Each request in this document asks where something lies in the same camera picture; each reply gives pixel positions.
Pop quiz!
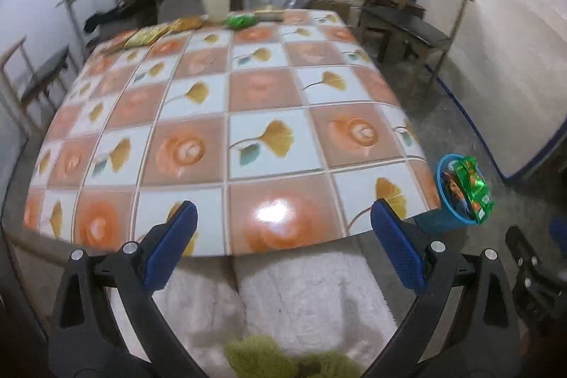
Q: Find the wooden chair dark seat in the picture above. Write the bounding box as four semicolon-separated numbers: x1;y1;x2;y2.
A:
359;0;476;94

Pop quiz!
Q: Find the patterned tile tablecloth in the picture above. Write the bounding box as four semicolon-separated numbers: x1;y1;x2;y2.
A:
23;10;440;256

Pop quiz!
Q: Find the white paper cup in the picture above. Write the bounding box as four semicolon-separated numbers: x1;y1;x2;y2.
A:
200;0;231;23

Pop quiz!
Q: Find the small green candy wrapper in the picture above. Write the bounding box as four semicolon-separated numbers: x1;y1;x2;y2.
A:
225;15;259;31

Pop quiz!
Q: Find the green fuzzy slipper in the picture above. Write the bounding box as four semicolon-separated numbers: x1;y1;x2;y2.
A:
224;335;362;378

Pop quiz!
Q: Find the gold snack bag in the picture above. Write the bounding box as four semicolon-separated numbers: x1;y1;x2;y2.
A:
123;23;170;50

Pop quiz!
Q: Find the olive small box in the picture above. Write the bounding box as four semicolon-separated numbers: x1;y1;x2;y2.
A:
254;8;285;22

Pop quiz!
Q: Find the orange noodle packet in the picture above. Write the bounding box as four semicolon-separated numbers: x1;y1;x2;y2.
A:
102;30;137;54

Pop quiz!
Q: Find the green blue snack bag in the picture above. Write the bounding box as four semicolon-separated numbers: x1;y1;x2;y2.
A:
441;156;494;225

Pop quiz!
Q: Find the grey cushion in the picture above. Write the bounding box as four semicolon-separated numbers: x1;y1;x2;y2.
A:
158;0;205;23

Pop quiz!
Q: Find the blue plastic trash basket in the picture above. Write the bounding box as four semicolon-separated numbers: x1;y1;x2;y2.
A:
415;153;479;234

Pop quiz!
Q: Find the yellow chips packet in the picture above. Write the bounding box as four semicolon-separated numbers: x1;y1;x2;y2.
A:
169;16;203;34

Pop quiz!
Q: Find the white mattress blue trim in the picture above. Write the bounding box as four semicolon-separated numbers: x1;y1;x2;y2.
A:
440;0;566;181

